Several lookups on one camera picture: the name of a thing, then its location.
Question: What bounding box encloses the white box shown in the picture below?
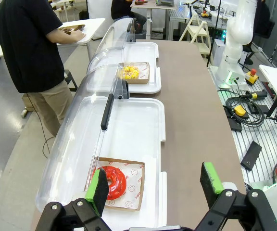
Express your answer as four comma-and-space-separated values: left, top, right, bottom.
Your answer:
212, 38, 226, 67

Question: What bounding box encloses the black flat device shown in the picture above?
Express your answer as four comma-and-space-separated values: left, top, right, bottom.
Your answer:
240, 141, 262, 171

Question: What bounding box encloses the person in black overshirt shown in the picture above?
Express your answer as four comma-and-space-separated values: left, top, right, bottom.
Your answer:
0, 0, 74, 138

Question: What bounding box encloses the large white table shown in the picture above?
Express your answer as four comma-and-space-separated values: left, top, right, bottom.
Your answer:
56, 18, 106, 61

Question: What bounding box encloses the brown cardboard donut box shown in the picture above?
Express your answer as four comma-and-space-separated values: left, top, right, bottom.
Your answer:
118, 62, 151, 85
84, 156, 146, 212

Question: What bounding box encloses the cream step ladder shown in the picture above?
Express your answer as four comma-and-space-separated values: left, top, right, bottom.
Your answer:
178, 9, 213, 58

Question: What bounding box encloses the height adjustable grey desk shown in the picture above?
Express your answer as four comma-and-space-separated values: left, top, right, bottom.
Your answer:
130, 0, 177, 40

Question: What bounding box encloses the person's right hand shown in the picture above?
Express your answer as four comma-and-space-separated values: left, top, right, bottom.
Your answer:
74, 31, 86, 42

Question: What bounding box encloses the clear dome lid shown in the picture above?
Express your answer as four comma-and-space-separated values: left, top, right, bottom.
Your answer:
35, 72, 130, 213
87, 18, 137, 75

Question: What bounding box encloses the red glazed donut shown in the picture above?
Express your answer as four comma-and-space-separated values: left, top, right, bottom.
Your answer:
91, 166, 127, 201

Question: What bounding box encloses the yellow handled tool with cable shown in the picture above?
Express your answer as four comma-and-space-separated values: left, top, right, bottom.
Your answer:
225, 95, 265, 127

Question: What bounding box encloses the dark brown serving tray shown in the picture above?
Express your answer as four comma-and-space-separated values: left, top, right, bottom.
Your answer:
57, 24, 86, 34

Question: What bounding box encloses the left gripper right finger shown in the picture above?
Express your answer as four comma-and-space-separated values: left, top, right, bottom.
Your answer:
193, 161, 277, 231

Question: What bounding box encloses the person's right forearm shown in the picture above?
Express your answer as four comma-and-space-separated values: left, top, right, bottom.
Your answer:
46, 31, 76, 44

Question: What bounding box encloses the white printed paper liner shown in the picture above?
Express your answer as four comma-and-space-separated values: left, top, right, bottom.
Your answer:
123, 63, 150, 79
97, 160, 145, 209

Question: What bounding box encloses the seated bystander in black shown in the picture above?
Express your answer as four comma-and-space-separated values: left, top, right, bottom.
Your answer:
111, 0, 148, 25

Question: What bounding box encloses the black frame stool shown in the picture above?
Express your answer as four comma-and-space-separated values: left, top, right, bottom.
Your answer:
63, 69, 78, 92

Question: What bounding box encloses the white display tray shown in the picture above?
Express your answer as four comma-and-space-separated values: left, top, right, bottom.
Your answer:
79, 96, 167, 228
121, 41, 163, 94

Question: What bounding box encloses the small black box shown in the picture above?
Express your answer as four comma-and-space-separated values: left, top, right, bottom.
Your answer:
228, 117, 243, 132
249, 104, 269, 114

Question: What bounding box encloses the yellow sprinkled donut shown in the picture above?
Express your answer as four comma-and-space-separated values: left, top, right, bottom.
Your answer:
122, 65, 139, 80

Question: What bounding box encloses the black handle with yellow band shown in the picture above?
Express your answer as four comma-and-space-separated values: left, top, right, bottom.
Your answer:
246, 90, 268, 100

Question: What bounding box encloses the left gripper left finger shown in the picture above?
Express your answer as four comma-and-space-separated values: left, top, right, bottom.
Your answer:
34, 167, 112, 231

